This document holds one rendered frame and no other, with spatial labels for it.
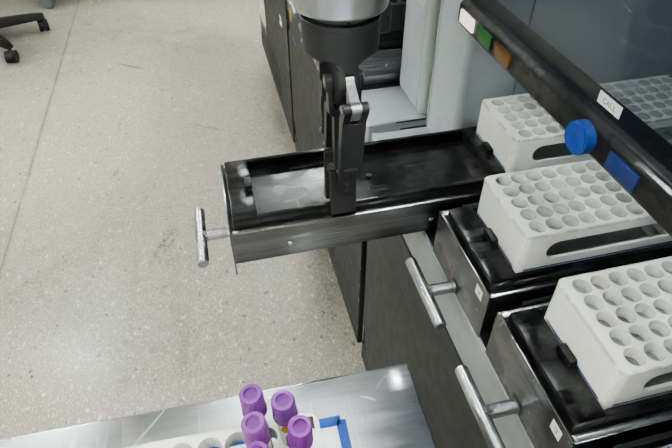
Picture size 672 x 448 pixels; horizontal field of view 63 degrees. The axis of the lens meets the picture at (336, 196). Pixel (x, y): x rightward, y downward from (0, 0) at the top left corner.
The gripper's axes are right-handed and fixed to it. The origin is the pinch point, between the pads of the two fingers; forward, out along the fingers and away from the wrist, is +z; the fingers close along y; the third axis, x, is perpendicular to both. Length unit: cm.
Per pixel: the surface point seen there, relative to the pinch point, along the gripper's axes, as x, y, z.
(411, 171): -10.7, 4.3, 4.0
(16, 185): 87, 125, 84
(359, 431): 5.4, -28.3, 2.4
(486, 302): -11.2, -17.2, 4.7
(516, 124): -23.9, 3.4, -1.8
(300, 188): 4.0, 4.3, 3.9
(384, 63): -17.8, 38.0, 6.2
